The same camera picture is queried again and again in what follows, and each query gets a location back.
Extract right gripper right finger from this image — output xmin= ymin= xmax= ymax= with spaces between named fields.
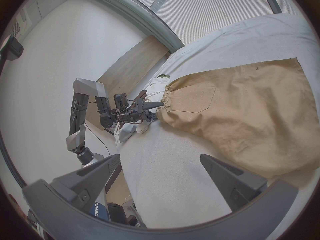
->
xmin=200 ymin=154 xmax=269 ymax=211

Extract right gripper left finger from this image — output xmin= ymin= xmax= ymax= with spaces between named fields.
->
xmin=51 ymin=154 xmax=122 ymax=211

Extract beige shorts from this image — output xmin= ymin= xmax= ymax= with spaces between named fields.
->
xmin=155 ymin=57 xmax=320 ymax=180

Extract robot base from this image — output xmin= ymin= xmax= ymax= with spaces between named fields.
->
xmin=85 ymin=156 xmax=148 ymax=229

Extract brown garment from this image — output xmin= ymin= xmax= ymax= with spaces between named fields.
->
xmin=134 ymin=90 xmax=148 ymax=102

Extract white garment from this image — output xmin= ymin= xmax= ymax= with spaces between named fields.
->
xmin=114 ymin=77 xmax=171 ymax=150

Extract window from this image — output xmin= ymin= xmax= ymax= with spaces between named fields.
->
xmin=80 ymin=0 xmax=301 ymax=54

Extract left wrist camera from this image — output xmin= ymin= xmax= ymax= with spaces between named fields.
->
xmin=113 ymin=93 xmax=129 ymax=108

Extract black cable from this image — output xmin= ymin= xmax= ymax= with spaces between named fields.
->
xmin=84 ymin=123 xmax=112 ymax=158

